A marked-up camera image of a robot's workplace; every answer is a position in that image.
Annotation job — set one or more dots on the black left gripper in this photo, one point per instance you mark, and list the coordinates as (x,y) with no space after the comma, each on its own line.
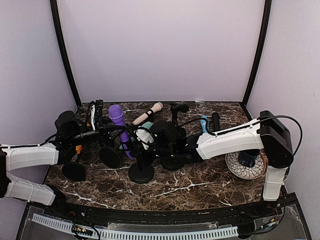
(104,133)

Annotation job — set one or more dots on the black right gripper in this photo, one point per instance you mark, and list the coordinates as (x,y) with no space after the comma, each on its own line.
(144,153)

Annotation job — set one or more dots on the purple toy microphone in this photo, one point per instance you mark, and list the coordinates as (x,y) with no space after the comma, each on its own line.
(116,115)

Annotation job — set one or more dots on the stand holding purple microphone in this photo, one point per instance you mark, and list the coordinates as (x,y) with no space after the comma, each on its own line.
(142,171)

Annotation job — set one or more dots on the cream white toy microphone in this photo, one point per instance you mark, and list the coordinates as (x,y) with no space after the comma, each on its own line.
(155,108)

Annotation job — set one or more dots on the light blue toy microphone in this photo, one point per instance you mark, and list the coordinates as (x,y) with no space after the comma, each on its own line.
(204,123)

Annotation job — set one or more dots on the black microphone stand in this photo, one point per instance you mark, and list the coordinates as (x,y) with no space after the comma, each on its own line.
(172,164)

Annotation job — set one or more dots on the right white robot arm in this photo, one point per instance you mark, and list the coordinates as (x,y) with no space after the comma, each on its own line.
(166,141)

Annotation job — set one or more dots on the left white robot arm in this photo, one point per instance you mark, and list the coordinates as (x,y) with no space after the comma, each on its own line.
(58,149)

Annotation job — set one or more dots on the fallen stand holding green microphone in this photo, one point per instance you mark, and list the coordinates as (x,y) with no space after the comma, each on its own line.
(110,157)

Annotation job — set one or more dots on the mint green toy microphone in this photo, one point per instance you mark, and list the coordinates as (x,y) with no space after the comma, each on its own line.
(146,125)

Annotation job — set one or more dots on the orange toy microphone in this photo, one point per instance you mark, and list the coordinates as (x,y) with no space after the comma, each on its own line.
(78,149)

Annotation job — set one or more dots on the fallen stand holding orange microphone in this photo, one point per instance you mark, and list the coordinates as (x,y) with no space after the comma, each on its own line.
(75,171)

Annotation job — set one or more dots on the patterned ceramic saucer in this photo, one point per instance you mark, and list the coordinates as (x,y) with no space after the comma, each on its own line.
(245,172)

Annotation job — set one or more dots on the dark blue ceramic cup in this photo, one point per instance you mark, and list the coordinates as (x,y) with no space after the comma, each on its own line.
(247,158)

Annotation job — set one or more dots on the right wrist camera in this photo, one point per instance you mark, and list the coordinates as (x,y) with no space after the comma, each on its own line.
(144,137)

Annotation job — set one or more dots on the white slotted cable duct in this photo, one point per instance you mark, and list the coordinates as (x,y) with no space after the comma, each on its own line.
(102,233)

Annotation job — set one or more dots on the left black frame post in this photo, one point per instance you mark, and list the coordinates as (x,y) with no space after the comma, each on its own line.
(63,52)

